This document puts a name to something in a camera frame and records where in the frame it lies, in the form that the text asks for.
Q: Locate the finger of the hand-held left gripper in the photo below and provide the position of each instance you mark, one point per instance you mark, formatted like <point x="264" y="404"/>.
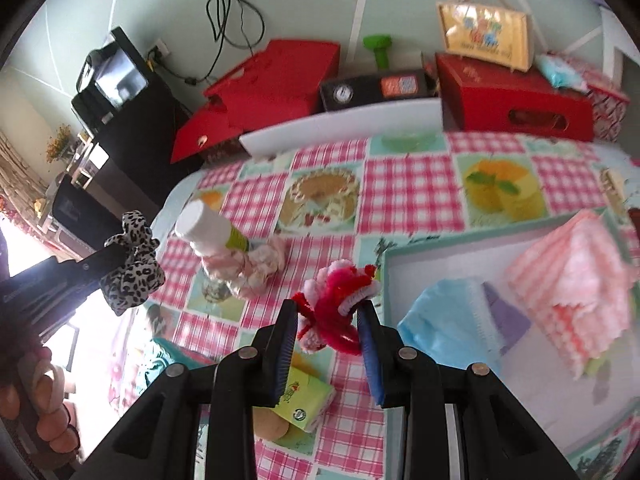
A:
<point x="97" y="265"/>

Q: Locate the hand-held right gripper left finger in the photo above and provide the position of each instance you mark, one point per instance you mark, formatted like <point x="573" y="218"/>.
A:
<point x="282" y="355"/>

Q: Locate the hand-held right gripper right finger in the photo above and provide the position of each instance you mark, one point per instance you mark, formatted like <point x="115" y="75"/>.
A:
<point x="372" y="355"/>

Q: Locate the leopard print scrunchie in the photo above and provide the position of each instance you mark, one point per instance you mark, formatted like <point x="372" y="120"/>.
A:
<point x="135" y="270"/>

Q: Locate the green tissue pack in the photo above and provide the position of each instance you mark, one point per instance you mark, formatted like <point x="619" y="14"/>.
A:
<point x="300" y="395"/>

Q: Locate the red and pink scrunchie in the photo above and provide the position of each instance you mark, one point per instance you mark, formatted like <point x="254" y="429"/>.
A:
<point x="335" y="305"/>

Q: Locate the blue face mask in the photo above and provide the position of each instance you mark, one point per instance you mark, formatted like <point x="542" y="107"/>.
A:
<point x="445" y="317"/>

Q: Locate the pale pink scrunchie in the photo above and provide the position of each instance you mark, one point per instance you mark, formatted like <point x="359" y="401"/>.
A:
<point x="250" y="267"/>

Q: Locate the teal-edged cardboard tray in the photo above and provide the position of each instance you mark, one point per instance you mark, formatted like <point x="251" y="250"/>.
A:
<point x="500" y="395"/>

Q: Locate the purple mask packet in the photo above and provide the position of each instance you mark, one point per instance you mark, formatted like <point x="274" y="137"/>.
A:
<point x="507" y="317"/>

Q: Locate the pink fluffy towel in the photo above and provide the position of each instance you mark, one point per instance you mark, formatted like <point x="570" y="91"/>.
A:
<point x="575" y="285"/>

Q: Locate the person's left hand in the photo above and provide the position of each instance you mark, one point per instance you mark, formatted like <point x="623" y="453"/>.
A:
<point x="47" y="390"/>

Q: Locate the black cabinet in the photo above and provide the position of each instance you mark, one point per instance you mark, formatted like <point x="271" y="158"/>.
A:
<point x="125" y="170"/>

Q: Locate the teal plastic case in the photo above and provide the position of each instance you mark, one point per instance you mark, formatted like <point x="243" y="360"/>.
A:
<point x="167" y="355"/>

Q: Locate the white plastic bottle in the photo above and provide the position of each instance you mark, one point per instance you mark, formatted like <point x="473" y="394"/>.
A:
<point x="212" y="235"/>

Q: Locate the yellow flower bunch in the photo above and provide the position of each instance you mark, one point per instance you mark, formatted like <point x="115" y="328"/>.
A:
<point x="60" y="147"/>

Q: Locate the red box lid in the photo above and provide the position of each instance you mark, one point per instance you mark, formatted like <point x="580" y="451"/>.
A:
<point x="200" y="135"/>

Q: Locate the black monitor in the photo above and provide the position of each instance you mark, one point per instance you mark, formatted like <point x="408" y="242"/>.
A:
<point x="117" y="77"/>

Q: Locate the red gift box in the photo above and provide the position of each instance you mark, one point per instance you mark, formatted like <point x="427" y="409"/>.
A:
<point x="280" y="77"/>

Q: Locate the black cardboard box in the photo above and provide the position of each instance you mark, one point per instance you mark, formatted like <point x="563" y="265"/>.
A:
<point x="370" y="91"/>

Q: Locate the green dumbbell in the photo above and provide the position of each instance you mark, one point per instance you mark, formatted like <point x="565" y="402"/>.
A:
<point x="377" y="50"/>

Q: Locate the blue wet wipes pack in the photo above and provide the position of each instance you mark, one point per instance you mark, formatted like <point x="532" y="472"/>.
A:
<point x="565" y="72"/>

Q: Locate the red patterned box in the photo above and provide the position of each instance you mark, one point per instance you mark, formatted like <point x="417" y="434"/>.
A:
<point x="607" y="102"/>

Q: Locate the white shelf unit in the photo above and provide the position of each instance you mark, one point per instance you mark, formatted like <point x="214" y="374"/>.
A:
<point x="617" y="45"/>

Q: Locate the white wall outlet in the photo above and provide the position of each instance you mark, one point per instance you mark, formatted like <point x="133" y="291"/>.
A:
<point x="160" y="51"/>

